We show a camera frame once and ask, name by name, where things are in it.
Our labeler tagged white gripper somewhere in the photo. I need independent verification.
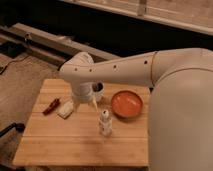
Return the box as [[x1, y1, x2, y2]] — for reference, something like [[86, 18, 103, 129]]
[[71, 83, 98, 111]]

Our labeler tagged white sponge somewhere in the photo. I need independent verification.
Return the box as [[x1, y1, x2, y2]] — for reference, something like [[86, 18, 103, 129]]
[[57, 101, 74, 119]]

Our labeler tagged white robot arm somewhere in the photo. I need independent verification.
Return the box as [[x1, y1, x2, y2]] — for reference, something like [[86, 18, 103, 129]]
[[59, 48, 213, 171]]

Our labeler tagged small white bottle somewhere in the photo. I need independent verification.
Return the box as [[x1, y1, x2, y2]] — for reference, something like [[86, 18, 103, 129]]
[[99, 110, 112, 136]]

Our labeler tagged red chili pepper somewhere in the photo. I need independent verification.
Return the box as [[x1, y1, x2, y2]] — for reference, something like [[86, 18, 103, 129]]
[[43, 98, 60, 115]]

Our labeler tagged orange bowl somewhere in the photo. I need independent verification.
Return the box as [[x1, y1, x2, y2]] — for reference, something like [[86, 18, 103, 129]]
[[111, 90, 143, 118]]

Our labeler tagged wooden cutting board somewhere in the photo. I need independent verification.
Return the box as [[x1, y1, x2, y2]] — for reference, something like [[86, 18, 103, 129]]
[[13, 79, 150, 167]]

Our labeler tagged black cable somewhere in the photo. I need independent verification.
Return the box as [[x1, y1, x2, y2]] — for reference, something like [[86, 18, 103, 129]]
[[0, 53, 31, 75]]

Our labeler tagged long metal rail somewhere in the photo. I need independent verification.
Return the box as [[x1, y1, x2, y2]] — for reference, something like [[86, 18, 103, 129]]
[[0, 23, 119, 60]]

